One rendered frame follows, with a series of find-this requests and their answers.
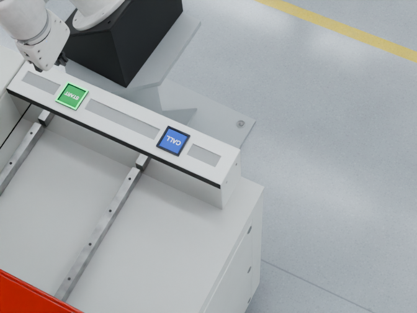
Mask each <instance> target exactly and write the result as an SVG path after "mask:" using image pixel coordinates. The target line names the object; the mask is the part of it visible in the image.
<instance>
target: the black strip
mask: <svg viewBox="0 0 417 313"><path fill-rule="evenodd" d="M6 90H7V92H8V93H9V94H11V95H13V96H15V97H18V98H20V99H22V100H25V101H27V102H29V103H31V104H33V105H35V106H38V107H40V108H42V109H44V110H46V111H48V112H51V113H53V114H55V115H58V116H60V117H62V118H64V119H66V120H68V121H71V122H73V123H75V124H78V125H80V126H81V127H84V128H86V129H88V130H91V131H93V132H95V133H97V134H99V135H101V136H104V137H106V138H108V139H111V140H113V141H115V142H117V143H119V144H121V145H124V146H126V147H128V148H131V149H132V150H134V151H137V152H139V153H141V154H144V155H146V156H148V157H150V158H152V159H154V160H157V161H159V162H161V163H164V164H165V165H168V166H170V167H172V168H174V169H177V170H179V171H181V172H183V173H185V174H187V175H190V176H192V177H194V178H197V179H199V180H201V181H203V182H205V183H207V184H210V185H212V186H214V187H216V188H218V189H221V188H220V184H217V183H215V182H213V181H211V180H209V179H206V178H204V177H202V176H199V175H197V174H195V173H193V172H191V171H189V170H186V169H184V168H182V167H180V166H177V165H175V164H173V163H171V162H169V161H166V160H164V159H162V158H160V157H158V156H156V155H153V154H151V153H148V152H146V151H144V150H142V149H140V148H138V147H135V146H133V145H131V144H129V143H127V142H124V141H122V140H120V139H118V138H115V137H113V136H111V135H109V134H107V133H105V132H102V131H100V130H98V129H95V128H94V127H91V126H89V125H87V124H84V123H82V122H80V121H78V120H76V119H74V118H71V117H69V116H67V115H64V114H62V113H60V112H58V111H56V110H54V109H51V108H49V107H47V106H44V105H43V104H40V103H38V102H36V101H33V100H31V99H29V98H27V97H25V96H23V95H21V94H18V93H16V92H13V91H11V90H10V89H7V88H6Z"/></svg>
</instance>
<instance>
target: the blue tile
mask: <svg viewBox="0 0 417 313"><path fill-rule="evenodd" d="M186 138H187V136H185V135H183V134H180V133H178V132H176V131H173V130H171V129H169V130H168V131H167V133H166V135H165V136H164V138H163V139H162V141H161V143H160V146H161V147H164V148H166V149H168V150H170V151H172V152H175V153H178V152H179V151H180V149H181V147H182V145H183V144H184V142H185V141H186Z"/></svg>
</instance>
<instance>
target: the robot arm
mask: <svg viewBox="0 0 417 313"><path fill-rule="evenodd" d="M48 1H49V0H0V26H1V27H2V28H3V29H4V30H5V31H6V32H7V33H8V34H9V35H10V36H11V38H12V39H14V41H15V43H16V46H17V48H18V50H19V51H20V54H21V55H22V56H23V57H24V59H25V60H26V61H27V62H28V63H29V64H33V65H34V68H35V71H37V72H40V73H41V72H42V71H43V70H44V71H48V70H50V69H51V68H52V66H53V65H56V66H59V65H62V66H66V63H67V62H68V59H67V58H66V57H65V53H64V51H63V47H64V45H65V43H66V41H67V39H68V37H69V35H70V30H69V28H68V26H67V25H66V24H65V23H64V22H63V21H62V20H61V19H60V18H59V17H58V16H57V15H56V14H54V13H53V12H52V11H50V10H48V9H46V8H45V5H46V3H47V2H48ZM69 1H70V2H71V3H72V4H73V5H74V6H75V7H76V8H77V9H78V11H77V12H76V14H75V16H74V18H73V27H74V28H75V29H76V30H78V31H83V30H87V29H90V28H92V27H94V26H95V25H97V24H99V23H100V22H102V21H103V20H104V19H106V18H107V17H109V16H110V15H111V14H112V13H113V12H114V11H115V10H116V9H117V8H118V7H119V6H120V5H121V4H122V3H123V2H124V0H69Z"/></svg>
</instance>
